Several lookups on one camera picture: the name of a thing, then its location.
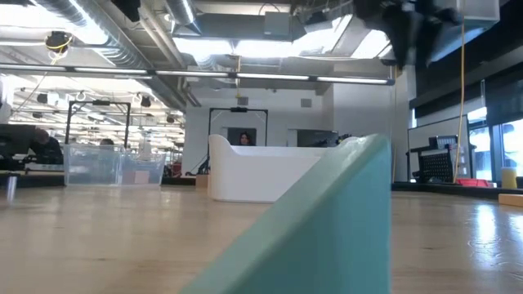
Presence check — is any black monitor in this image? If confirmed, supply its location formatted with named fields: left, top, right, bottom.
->
left=297, top=129, right=340, bottom=149
left=0, top=123, right=37, bottom=171

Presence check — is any black aluminium table frame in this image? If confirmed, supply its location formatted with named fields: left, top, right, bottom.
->
left=16, top=175, right=523, bottom=202

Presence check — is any yellow hanging cable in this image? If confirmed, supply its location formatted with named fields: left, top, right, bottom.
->
left=452, top=0, right=467, bottom=184

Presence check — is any green triangular wedge block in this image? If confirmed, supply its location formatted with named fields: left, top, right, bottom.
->
left=179, top=133, right=392, bottom=294

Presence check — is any yellow container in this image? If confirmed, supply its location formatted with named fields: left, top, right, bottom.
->
left=501, top=167, right=518, bottom=189

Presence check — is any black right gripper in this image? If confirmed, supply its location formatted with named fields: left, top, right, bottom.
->
left=353, top=0, right=463, bottom=69

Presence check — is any red tray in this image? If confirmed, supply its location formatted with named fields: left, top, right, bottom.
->
left=455, top=177, right=491, bottom=189

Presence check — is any overhead light bar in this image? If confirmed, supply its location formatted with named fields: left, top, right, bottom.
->
left=0, top=63, right=396, bottom=87

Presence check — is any white plastic bin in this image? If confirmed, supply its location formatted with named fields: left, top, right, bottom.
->
left=208, top=133, right=363, bottom=204

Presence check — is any white partition panel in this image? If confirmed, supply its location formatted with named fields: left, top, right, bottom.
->
left=407, top=114, right=471, bottom=180

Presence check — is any orange rectangular block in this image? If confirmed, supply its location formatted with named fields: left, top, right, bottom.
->
left=498, top=193, right=523, bottom=208

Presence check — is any black perforated rack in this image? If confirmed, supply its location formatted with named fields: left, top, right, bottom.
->
left=406, top=134, right=471, bottom=184

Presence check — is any black ceiling device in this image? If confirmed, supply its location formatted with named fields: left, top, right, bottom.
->
left=43, top=30, right=74, bottom=54

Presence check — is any black frame rig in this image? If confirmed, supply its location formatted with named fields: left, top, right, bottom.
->
left=64, top=100, right=132, bottom=146
left=207, top=106, right=270, bottom=138

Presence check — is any clear plastic bin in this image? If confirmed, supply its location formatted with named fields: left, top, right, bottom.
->
left=63, top=142, right=167, bottom=187

